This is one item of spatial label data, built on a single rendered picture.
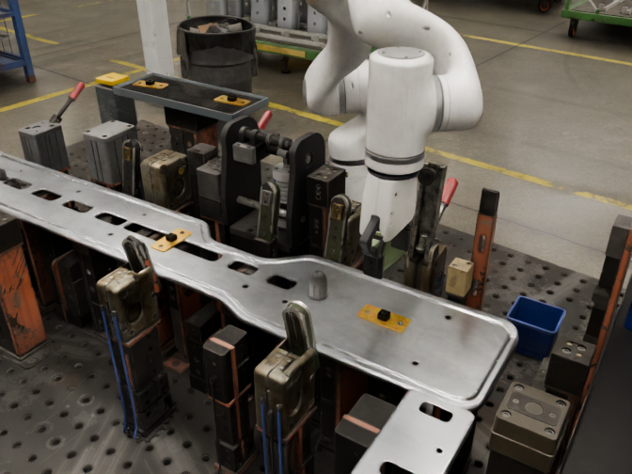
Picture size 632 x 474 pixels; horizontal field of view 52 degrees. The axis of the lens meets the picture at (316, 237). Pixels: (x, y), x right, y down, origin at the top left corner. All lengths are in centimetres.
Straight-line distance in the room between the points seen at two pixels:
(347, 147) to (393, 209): 69
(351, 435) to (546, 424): 25
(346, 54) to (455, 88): 55
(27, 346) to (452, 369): 95
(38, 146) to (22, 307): 45
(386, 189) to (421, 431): 33
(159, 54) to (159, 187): 382
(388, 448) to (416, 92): 46
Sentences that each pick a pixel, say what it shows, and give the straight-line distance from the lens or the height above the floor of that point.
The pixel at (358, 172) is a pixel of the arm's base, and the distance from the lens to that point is 162.
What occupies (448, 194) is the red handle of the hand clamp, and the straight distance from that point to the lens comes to 119.
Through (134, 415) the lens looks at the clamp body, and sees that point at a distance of 129.
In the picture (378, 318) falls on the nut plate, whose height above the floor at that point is 100.
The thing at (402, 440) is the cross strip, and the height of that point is 100.
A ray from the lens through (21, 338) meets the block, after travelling 155.
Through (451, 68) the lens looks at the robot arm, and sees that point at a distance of 92.
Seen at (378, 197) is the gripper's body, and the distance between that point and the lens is 91.
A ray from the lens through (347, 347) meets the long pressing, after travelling 102.
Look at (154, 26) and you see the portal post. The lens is 518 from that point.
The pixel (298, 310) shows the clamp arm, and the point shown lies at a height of 111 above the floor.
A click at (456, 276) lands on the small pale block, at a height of 105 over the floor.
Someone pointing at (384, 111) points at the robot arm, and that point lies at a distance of 87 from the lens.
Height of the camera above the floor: 167
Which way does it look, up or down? 31 degrees down
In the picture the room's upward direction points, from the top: straight up
